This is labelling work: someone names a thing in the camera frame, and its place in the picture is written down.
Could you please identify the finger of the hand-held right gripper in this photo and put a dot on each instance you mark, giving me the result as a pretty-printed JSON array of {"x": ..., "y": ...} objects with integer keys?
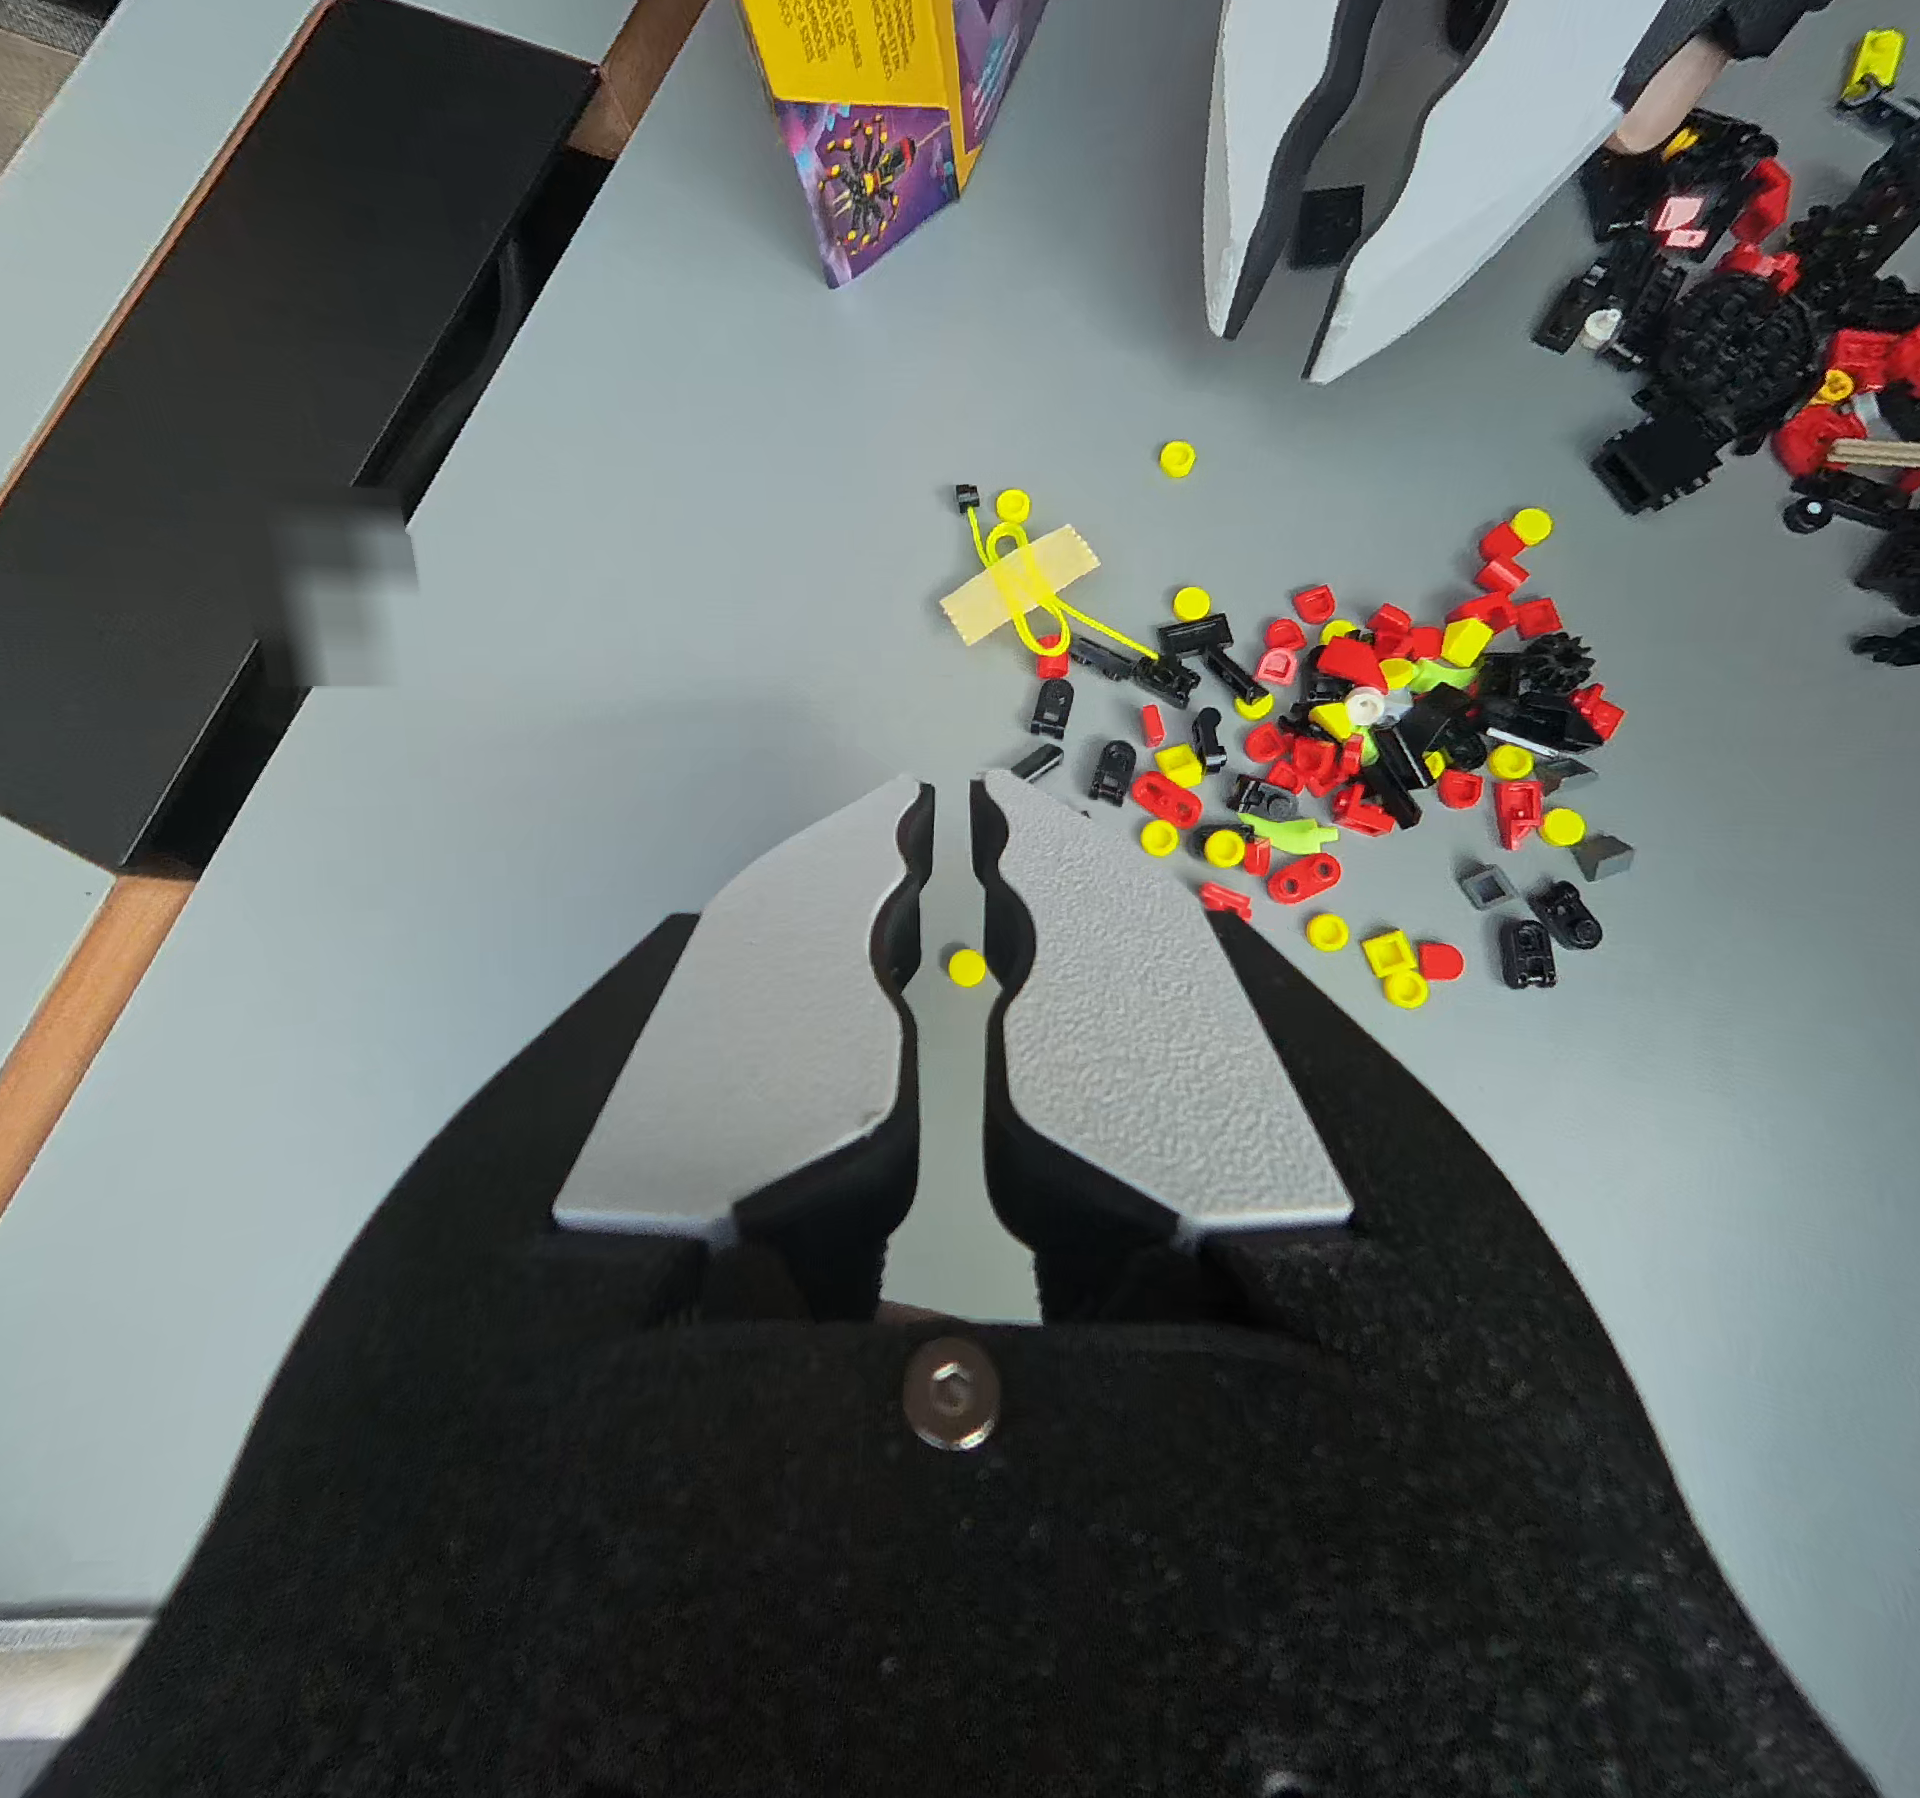
[
  {"x": 1261, "y": 72},
  {"x": 1561, "y": 58}
]

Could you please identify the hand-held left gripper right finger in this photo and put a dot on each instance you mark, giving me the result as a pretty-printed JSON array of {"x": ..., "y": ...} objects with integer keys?
[{"x": 1170, "y": 1048}]

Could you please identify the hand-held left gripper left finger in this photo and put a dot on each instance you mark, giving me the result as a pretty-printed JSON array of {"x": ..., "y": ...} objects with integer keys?
[{"x": 749, "y": 1048}]

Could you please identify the black square tile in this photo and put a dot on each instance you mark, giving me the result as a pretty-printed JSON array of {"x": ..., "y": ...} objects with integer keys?
[{"x": 1327, "y": 227}]

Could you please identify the grey desk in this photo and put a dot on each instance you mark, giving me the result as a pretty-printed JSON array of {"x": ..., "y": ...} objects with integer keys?
[{"x": 600, "y": 630}]

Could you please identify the pile of black red bricks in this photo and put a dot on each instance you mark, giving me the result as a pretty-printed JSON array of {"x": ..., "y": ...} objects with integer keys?
[{"x": 1726, "y": 345}]

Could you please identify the pile of small colourful bricks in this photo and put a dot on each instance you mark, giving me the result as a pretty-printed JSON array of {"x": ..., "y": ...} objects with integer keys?
[{"x": 1352, "y": 748}]

